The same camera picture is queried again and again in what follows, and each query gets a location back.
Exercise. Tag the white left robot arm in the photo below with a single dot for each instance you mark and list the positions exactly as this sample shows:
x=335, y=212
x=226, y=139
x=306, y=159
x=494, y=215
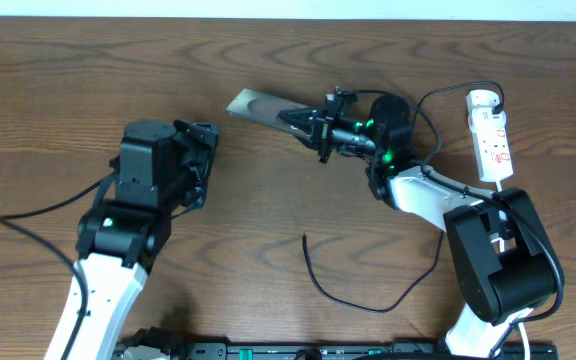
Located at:
x=161, y=172

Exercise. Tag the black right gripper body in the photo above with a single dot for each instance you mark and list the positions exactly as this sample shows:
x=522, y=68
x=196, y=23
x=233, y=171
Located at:
x=326, y=136

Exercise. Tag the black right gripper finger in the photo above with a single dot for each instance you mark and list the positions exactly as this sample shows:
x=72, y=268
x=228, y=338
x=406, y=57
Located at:
x=305, y=135
x=299, y=118

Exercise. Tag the white USB charger adapter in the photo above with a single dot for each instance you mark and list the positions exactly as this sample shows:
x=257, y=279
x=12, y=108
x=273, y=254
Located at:
x=484, y=98

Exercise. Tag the white power strip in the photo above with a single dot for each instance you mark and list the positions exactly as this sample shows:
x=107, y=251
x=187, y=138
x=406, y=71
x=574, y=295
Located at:
x=490, y=142

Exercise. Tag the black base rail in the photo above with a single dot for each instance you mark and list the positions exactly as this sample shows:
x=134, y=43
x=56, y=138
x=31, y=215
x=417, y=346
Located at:
x=155, y=343

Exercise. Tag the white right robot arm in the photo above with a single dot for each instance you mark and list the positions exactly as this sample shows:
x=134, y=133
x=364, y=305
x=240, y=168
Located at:
x=506, y=267

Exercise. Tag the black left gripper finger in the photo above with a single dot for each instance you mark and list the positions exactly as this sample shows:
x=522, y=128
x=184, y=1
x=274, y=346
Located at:
x=189, y=128
x=210, y=141

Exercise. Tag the smartphone with bronze back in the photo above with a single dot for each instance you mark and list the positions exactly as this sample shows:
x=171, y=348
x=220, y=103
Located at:
x=262, y=108

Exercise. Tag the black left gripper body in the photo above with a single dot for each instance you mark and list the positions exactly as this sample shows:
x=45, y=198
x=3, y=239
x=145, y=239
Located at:
x=185, y=177

